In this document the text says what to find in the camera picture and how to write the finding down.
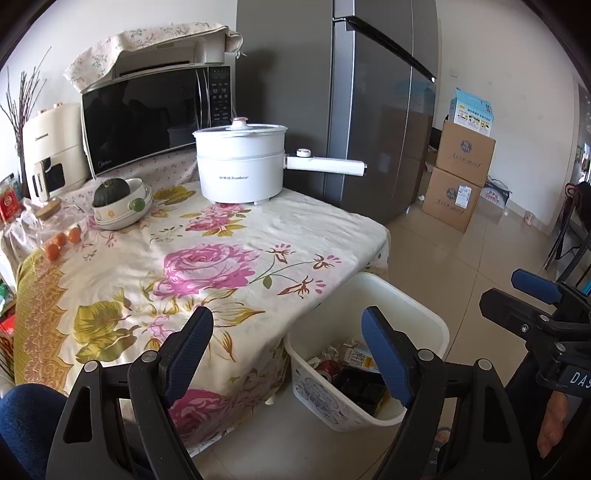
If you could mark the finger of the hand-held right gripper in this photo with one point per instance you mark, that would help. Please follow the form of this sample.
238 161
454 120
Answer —
535 286
512 314

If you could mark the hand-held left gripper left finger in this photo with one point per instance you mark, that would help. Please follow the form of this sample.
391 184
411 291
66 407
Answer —
189 355

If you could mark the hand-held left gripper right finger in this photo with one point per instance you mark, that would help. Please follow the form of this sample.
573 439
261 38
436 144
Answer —
385 355

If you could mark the light blue drink carton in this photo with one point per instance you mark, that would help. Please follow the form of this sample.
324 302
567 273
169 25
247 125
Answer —
359 359

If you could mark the black plastic compartment tray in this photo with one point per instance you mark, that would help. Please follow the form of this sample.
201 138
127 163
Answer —
360 392

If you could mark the red drink can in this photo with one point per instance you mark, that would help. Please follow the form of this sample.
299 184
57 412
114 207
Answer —
325 368

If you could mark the white paper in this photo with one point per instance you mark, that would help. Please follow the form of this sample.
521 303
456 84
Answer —
323 351

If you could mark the white plastic bin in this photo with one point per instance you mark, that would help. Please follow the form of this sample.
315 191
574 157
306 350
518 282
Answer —
323 406

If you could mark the person's right hand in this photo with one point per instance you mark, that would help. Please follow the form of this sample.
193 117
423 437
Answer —
556 422

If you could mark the black chair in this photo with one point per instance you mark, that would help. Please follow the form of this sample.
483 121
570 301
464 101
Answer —
570 230

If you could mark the floral tablecloth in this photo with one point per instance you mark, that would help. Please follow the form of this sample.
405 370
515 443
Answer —
207 258

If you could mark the white red printed box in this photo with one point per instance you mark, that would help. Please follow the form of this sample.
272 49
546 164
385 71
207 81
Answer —
494 196

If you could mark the white plate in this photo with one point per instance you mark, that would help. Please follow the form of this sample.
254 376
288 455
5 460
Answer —
120 224

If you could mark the green round fruit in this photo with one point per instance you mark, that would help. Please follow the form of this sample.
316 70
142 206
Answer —
136 204

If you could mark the small orange fruit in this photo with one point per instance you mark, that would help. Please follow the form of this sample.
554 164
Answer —
60 239
53 250
75 234

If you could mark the white ceramic bowl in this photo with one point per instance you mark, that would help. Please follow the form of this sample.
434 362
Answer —
138 191

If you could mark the person's leg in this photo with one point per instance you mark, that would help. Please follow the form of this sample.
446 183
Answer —
27 429

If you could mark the dark green pumpkin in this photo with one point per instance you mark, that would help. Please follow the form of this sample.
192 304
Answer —
108 196

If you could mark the light blue printed box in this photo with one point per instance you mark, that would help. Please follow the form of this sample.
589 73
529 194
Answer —
471 110

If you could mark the small-flower print cloth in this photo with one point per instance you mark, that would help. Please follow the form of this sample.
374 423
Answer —
171 166

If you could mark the white electric cooking pot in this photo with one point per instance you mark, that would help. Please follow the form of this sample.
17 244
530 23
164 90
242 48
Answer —
235 170

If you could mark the glass jar with wooden lid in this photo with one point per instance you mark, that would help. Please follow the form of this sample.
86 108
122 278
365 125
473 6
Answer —
55 219

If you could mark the grey refrigerator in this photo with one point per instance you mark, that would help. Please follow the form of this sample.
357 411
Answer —
369 115

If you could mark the black microwave oven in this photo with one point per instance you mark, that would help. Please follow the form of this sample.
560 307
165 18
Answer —
138 120

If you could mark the cream air fryer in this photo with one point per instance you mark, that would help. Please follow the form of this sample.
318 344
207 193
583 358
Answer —
55 138

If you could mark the dried twigs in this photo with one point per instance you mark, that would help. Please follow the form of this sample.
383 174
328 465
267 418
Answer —
21 115

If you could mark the pale floral cover cloth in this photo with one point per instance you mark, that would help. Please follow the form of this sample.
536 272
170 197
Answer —
138 44

